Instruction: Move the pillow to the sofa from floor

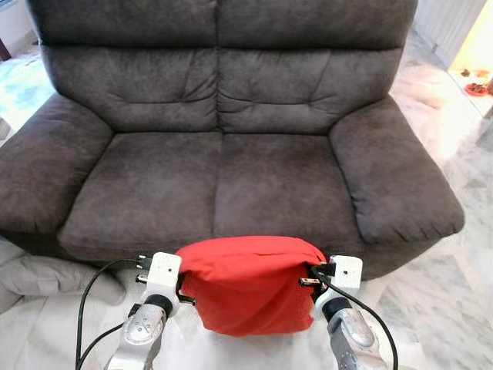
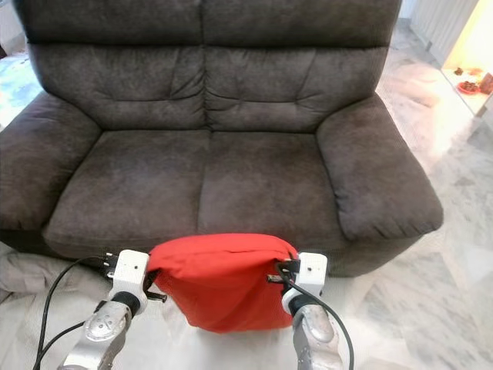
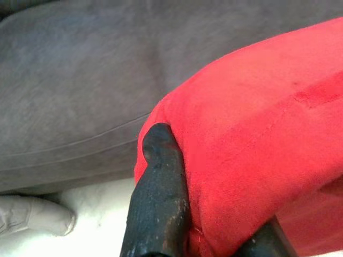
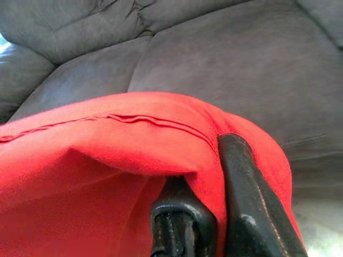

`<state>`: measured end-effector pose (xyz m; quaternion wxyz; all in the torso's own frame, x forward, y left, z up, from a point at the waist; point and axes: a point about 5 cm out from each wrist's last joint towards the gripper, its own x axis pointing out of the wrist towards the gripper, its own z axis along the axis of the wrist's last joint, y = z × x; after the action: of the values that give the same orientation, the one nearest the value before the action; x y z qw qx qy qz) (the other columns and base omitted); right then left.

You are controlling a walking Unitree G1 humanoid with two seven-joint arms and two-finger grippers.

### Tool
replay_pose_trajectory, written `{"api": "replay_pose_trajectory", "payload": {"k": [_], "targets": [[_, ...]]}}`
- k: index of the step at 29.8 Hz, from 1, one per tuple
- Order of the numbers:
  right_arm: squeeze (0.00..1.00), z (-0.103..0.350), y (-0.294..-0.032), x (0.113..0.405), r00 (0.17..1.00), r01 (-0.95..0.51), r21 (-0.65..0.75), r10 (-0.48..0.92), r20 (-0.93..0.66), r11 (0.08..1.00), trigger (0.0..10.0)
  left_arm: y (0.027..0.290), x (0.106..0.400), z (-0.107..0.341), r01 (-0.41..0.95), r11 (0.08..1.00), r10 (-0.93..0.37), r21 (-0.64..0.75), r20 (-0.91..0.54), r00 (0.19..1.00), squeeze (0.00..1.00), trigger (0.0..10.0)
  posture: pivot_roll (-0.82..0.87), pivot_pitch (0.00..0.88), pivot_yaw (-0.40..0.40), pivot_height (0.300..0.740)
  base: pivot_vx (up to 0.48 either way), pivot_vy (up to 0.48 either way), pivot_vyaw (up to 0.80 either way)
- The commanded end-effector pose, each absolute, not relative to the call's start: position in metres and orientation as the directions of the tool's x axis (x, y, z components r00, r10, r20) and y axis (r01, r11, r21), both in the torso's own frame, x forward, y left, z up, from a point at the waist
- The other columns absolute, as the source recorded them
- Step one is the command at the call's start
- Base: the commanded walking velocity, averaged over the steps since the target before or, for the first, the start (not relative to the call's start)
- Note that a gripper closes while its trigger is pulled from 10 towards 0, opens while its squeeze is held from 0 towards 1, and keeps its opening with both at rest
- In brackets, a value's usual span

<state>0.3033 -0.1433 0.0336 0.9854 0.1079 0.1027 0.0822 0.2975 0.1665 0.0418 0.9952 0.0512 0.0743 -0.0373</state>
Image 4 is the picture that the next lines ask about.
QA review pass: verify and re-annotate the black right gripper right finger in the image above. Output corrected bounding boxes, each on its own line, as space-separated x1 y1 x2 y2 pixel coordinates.
217 133 309 257

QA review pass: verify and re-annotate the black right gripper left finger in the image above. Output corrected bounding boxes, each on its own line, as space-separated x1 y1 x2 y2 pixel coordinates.
150 175 218 257

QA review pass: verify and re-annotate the red pillow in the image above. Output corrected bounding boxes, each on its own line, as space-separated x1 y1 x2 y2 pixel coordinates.
0 91 305 257

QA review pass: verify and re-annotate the large grey fabric sofa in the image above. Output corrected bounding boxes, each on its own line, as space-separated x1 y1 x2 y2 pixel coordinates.
0 0 343 201

